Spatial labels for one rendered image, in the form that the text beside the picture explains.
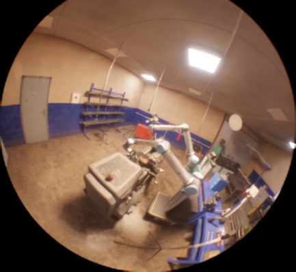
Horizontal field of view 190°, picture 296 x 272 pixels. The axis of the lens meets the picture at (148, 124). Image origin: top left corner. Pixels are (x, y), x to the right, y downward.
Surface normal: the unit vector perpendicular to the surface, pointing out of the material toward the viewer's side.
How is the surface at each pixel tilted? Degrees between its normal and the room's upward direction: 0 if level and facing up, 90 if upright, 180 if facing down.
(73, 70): 90
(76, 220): 0
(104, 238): 0
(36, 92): 90
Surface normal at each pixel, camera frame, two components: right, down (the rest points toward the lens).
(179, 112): -0.42, 0.09
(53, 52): 0.84, 0.41
